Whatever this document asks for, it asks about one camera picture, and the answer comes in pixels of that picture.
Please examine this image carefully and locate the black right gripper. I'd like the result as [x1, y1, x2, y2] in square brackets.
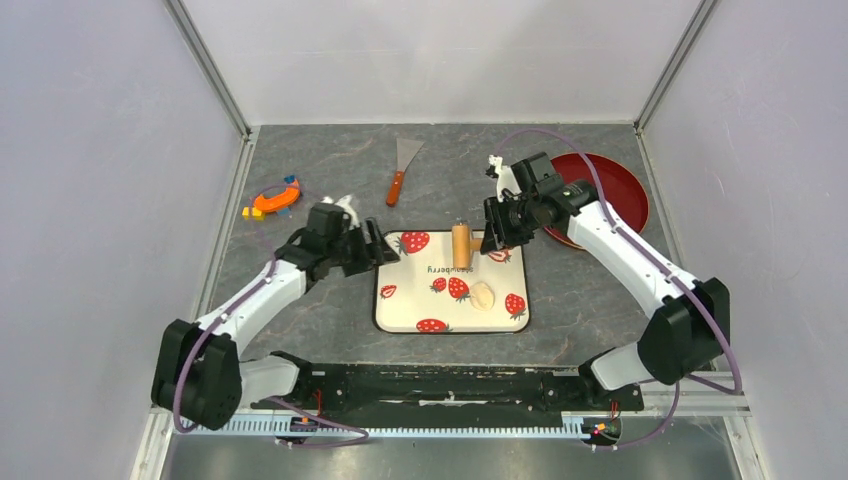
[481, 194, 540, 255]

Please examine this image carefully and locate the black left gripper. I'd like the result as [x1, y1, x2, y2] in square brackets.
[326, 217, 400, 278]

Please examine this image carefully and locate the wooden dough roller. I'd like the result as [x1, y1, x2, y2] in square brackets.
[451, 220, 482, 270]

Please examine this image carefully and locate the beige dough piece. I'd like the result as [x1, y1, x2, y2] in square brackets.
[469, 282, 495, 311]

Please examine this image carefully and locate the white strawberry print tray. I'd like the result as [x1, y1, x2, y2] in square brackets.
[373, 230, 531, 334]

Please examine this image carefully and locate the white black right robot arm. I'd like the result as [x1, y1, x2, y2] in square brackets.
[481, 153, 729, 408]

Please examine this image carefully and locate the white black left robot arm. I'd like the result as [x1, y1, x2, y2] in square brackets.
[151, 197, 400, 433]

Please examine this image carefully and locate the orange curved toy block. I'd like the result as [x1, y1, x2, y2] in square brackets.
[251, 180, 301, 213]

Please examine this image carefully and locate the yellow toy block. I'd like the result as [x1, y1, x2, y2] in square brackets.
[242, 207, 266, 221]

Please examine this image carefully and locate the dark red round plate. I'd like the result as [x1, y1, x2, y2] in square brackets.
[551, 153, 650, 233]

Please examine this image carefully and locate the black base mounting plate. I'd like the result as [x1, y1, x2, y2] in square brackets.
[283, 363, 644, 428]

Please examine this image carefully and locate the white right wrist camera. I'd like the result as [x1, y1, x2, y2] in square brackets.
[486, 155, 522, 202]

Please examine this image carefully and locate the metal scraper with wooden handle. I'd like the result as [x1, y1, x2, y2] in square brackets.
[385, 138, 424, 208]

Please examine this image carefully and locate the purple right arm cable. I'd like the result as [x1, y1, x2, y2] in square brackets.
[496, 128, 743, 453]

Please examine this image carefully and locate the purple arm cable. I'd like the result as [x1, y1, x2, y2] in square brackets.
[496, 128, 743, 453]
[172, 185, 370, 451]

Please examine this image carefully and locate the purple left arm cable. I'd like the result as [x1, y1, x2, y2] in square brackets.
[172, 185, 370, 451]

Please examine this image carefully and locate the light blue slotted cable duct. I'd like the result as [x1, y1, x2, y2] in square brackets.
[192, 412, 590, 440]

